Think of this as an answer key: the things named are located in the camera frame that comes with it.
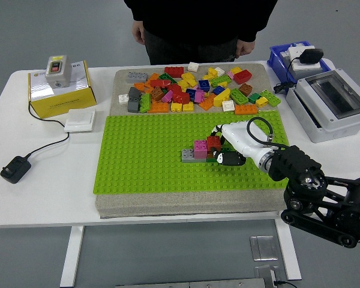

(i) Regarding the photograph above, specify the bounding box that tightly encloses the person's left hand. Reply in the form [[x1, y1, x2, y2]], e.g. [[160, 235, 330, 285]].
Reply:
[[235, 38, 256, 59]]

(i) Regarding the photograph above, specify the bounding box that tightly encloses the person's right hand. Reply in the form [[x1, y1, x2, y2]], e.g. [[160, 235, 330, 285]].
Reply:
[[131, 20, 146, 46]]

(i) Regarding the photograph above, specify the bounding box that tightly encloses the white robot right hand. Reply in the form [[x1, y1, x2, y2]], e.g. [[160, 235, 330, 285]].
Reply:
[[209, 121, 274, 173]]

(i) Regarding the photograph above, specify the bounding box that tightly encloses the red square toy brick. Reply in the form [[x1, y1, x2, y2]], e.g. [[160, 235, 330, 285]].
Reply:
[[206, 136, 222, 152]]

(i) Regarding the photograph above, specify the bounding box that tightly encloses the green studded baseplate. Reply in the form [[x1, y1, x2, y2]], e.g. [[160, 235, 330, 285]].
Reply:
[[92, 109, 290, 195]]

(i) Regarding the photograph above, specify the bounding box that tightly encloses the large red toy brick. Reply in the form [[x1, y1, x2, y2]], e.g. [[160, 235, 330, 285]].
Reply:
[[233, 69, 253, 85]]

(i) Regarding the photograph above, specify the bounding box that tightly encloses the orange long toy brick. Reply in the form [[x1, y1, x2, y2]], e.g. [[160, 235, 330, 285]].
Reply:
[[233, 104, 259, 116], [148, 102, 170, 114]]

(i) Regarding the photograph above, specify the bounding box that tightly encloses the lime green toy brick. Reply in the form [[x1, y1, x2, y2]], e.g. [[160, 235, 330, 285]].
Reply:
[[259, 89, 281, 107], [210, 74, 232, 88], [139, 92, 152, 114], [229, 88, 249, 106]]

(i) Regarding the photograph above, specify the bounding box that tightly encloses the dark green long toy brick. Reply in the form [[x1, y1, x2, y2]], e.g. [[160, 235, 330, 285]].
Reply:
[[206, 146, 233, 163]]

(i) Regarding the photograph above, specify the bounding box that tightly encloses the grey long toy brick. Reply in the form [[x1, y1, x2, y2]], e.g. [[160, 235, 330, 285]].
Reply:
[[181, 148, 207, 163], [126, 71, 149, 84]]

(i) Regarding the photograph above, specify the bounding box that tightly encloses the pink square toy brick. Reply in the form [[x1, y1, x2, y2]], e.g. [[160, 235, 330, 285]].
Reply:
[[194, 139, 208, 159]]

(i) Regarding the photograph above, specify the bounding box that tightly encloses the yellow curved toy brick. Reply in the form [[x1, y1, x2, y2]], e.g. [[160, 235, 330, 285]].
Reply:
[[212, 88, 231, 108]]

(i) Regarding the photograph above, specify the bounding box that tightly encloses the blue plastic bin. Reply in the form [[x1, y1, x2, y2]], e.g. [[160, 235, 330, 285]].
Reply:
[[266, 41, 332, 85]]

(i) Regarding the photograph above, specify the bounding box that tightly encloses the person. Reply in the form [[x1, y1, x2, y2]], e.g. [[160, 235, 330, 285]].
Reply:
[[123, 0, 279, 65]]

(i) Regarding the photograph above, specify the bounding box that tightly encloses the white power strip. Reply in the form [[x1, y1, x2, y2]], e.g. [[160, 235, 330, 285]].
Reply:
[[280, 43, 325, 76]]

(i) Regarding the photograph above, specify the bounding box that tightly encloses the black plug-in adapter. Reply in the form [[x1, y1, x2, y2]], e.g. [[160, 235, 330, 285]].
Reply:
[[298, 48, 325, 65]]

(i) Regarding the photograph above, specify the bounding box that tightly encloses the grey-brown foam mat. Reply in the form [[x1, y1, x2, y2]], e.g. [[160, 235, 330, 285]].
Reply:
[[95, 62, 289, 219]]

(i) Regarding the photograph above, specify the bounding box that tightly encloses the yellow cardboard box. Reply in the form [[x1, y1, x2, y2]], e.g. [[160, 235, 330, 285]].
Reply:
[[28, 61, 97, 119]]

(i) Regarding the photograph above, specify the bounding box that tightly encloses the metal floor plate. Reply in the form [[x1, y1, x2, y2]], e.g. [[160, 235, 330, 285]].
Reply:
[[254, 265, 284, 288], [250, 235, 279, 262]]

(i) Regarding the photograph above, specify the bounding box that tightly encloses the white table leg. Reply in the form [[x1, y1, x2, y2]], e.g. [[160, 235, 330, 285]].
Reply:
[[274, 218, 302, 281], [59, 225, 85, 288]]

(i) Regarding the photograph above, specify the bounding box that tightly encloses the black power adapter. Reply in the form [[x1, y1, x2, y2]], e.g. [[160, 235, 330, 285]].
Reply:
[[0, 155, 32, 184]]

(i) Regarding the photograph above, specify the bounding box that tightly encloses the black looped wrist cable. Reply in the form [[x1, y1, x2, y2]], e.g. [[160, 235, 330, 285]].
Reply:
[[247, 116, 290, 149]]

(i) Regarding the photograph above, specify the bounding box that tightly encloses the black coiled cable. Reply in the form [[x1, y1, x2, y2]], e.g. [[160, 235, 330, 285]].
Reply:
[[272, 56, 302, 94]]

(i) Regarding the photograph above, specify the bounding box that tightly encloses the grey push-button switch box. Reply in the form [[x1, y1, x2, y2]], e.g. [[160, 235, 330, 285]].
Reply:
[[44, 55, 73, 89]]

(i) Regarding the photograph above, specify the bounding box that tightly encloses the grey enclosure with clear lid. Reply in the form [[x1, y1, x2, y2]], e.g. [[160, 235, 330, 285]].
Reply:
[[285, 68, 360, 144]]

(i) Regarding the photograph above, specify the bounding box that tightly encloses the white wall switch panel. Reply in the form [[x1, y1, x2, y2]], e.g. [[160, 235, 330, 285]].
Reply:
[[64, 108, 97, 133]]

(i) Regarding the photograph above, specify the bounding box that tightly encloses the black adapter cord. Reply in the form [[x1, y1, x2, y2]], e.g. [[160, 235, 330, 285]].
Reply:
[[26, 100, 70, 159]]

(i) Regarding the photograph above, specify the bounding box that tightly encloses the thin black cable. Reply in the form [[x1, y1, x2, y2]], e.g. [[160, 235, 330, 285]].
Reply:
[[272, 280, 298, 288]]

